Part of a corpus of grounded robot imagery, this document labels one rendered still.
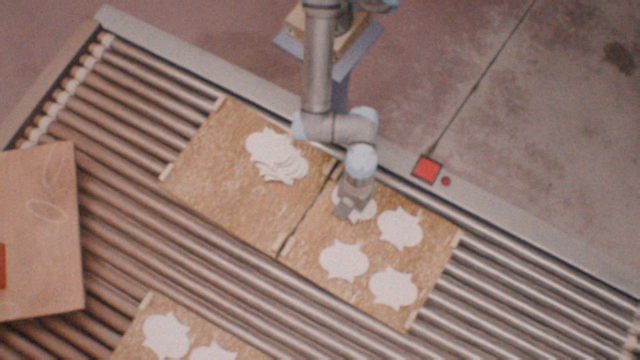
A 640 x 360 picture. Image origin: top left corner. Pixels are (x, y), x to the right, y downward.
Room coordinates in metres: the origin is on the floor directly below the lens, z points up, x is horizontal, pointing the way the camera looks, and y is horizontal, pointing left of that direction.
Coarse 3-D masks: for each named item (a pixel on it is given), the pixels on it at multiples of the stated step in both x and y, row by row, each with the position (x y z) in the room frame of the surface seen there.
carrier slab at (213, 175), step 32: (224, 128) 0.95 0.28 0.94; (256, 128) 0.95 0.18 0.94; (192, 160) 0.84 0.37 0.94; (224, 160) 0.85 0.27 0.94; (320, 160) 0.86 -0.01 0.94; (192, 192) 0.74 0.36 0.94; (224, 192) 0.75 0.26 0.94; (256, 192) 0.75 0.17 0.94; (288, 192) 0.75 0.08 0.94; (224, 224) 0.65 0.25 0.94; (256, 224) 0.65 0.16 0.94; (288, 224) 0.66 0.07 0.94
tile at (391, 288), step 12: (372, 276) 0.51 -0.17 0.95; (384, 276) 0.51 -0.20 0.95; (396, 276) 0.52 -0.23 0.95; (408, 276) 0.52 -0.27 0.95; (372, 288) 0.48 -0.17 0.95; (384, 288) 0.48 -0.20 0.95; (396, 288) 0.48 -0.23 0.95; (408, 288) 0.48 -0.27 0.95; (384, 300) 0.45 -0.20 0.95; (396, 300) 0.45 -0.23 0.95; (408, 300) 0.45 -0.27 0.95; (396, 312) 0.42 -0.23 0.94
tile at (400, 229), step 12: (384, 216) 0.69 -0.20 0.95; (396, 216) 0.69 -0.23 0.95; (408, 216) 0.69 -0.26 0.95; (384, 228) 0.65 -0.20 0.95; (396, 228) 0.66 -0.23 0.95; (408, 228) 0.66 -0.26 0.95; (420, 228) 0.66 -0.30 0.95; (384, 240) 0.62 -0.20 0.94; (396, 240) 0.62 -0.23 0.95; (408, 240) 0.62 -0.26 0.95
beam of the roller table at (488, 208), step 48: (144, 48) 1.25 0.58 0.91; (192, 48) 1.24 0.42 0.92; (240, 96) 1.08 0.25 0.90; (288, 96) 1.08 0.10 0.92; (336, 144) 0.93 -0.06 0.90; (384, 144) 0.93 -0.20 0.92; (432, 192) 0.78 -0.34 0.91; (480, 192) 0.79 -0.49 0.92; (528, 240) 0.64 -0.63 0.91; (576, 240) 0.65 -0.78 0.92; (624, 288) 0.50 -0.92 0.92
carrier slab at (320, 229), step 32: (384, 192) 0.77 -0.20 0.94; (320, 224) 0.66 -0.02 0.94; (352, 224) 0.67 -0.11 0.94; (448, 224) 0.68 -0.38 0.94; (288, 256) 0.56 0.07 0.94; (384, 256) 0.58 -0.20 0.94; (416, 256) 0.58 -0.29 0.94; (448, 256) 0.58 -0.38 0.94; (352, 288) 0.48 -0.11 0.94; (384, 320) 0.39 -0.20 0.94
